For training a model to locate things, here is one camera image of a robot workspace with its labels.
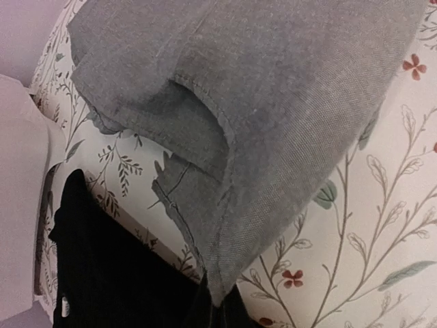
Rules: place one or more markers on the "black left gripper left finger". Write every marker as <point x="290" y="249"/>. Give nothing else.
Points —
<point x="201" y="312"/>

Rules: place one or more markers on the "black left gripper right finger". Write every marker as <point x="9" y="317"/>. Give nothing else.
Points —
<point x="233" y="314"/>

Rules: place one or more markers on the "black t-shirt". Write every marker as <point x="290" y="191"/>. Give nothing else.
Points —
<point x="106" y="276"/>

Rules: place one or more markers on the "grey garment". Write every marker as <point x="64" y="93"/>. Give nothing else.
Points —
<point x="256" y="100"/>

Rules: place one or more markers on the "white plastic laundry bin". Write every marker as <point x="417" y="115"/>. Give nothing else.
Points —
<point x="31" y="144"/>

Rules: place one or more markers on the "floral tablecloth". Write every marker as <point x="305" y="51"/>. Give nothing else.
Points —
<point x="362" y="255"/>

